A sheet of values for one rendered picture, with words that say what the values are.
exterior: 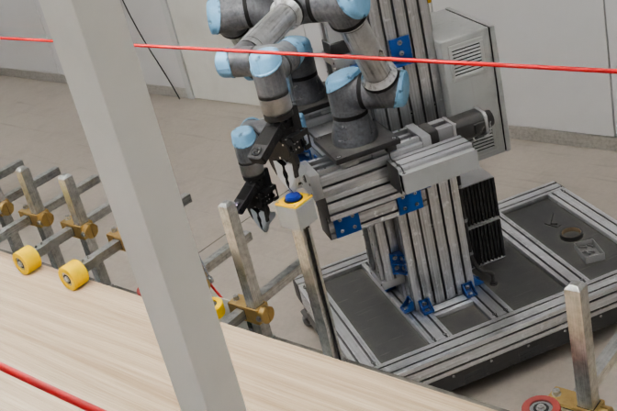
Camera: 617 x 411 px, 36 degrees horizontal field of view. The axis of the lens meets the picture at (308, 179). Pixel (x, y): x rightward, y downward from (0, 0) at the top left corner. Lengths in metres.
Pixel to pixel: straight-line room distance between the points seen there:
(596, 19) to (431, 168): 2.02
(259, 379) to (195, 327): 1.33
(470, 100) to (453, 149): 0.30
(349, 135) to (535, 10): 2.16
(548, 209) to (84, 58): 3.44
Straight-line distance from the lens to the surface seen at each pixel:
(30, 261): 3.12
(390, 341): 3.51
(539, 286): 3.68
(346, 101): 2.96
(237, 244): 2.58
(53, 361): 2.66
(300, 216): 2.33
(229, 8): 3.05
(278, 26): 2.52
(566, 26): 4.92
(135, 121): 0.89
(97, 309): 2.81
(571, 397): 2.19
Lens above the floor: 2.25
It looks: 25 degrees down
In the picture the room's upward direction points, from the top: 14 degrees counter-clockwise
